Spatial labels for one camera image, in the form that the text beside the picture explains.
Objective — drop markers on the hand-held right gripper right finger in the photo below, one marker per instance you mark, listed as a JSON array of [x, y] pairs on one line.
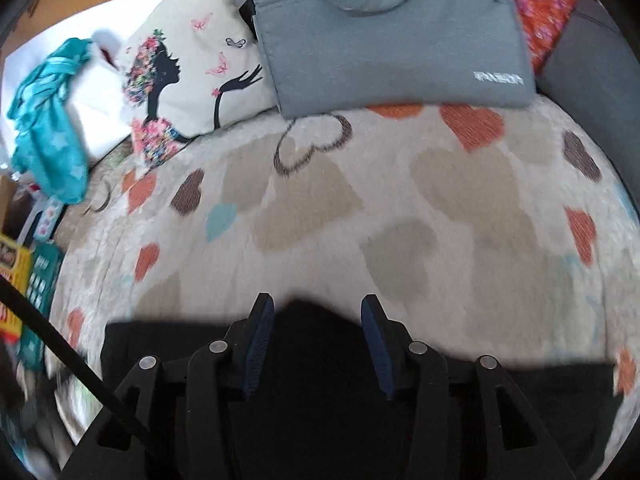
[[377, 345]]

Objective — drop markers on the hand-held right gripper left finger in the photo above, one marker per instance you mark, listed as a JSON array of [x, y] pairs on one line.
[[260, 340]]

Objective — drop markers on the black pants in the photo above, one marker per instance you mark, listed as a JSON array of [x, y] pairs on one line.
[[320, 410]]

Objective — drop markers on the heart print blanket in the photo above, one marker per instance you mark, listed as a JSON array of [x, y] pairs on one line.
[[380, 220]]

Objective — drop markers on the green box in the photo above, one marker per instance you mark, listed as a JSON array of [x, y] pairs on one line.
[[42, 285]]

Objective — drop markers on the yellow box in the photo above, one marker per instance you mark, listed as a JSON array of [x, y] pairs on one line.
[[14, 285]]

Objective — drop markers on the printed cream pillow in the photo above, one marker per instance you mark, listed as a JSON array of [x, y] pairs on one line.
[[195, 80]]

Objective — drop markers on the teal star print cloth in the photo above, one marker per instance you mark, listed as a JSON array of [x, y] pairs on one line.
[[47, 120]]

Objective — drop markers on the grey laptop bag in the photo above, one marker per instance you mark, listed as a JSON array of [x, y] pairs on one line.
[[390, 35]]

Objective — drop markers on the white bedding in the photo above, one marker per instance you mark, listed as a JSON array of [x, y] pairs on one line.
[[65, 75]]

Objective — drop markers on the dark grey cushion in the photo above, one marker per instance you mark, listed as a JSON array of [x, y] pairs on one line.
[[595, 85]]

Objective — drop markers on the red floral cloth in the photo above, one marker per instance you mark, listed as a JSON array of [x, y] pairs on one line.
[[537, 0]]

